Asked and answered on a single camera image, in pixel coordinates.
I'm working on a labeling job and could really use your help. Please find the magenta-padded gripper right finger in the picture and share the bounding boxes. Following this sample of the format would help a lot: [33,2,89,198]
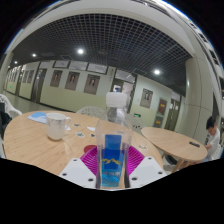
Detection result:
[125,144,168,190]

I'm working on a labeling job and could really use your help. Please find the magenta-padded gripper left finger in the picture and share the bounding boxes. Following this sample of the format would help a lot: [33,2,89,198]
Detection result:
[58,145,100,190]

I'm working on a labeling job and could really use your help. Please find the clear blue-labelled water bottle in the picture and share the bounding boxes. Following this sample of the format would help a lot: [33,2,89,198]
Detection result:
[95,91,135,191]

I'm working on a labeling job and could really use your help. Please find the round wooden side table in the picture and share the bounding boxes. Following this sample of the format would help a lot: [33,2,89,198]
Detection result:
[140,126,209,173]

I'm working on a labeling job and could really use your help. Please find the white marbled mug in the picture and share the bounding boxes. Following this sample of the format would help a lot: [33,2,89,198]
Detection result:
[45,112,73,142]

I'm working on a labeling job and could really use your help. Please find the light blue booklet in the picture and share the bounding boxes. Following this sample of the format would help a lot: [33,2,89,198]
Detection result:
[26,111,48,125]

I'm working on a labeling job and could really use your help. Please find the person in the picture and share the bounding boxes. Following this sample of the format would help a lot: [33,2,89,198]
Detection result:
[200,115,223,163]

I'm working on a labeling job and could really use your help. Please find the black bag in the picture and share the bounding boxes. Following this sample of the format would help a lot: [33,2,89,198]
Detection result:
[0,102,13,138]

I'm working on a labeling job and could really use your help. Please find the white plastic armchair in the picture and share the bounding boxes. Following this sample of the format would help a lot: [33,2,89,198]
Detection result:
[0,93,23,120]

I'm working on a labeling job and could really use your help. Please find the round ceiling lights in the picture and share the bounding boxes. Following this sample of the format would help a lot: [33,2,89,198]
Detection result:
[13,47,162,76]

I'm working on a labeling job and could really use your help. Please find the red wall poster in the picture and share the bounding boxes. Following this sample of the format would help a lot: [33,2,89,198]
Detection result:
[157,98,168,116]

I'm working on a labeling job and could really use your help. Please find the framed wall portraits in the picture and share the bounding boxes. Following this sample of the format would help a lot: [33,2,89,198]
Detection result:
[6,65,154,110]

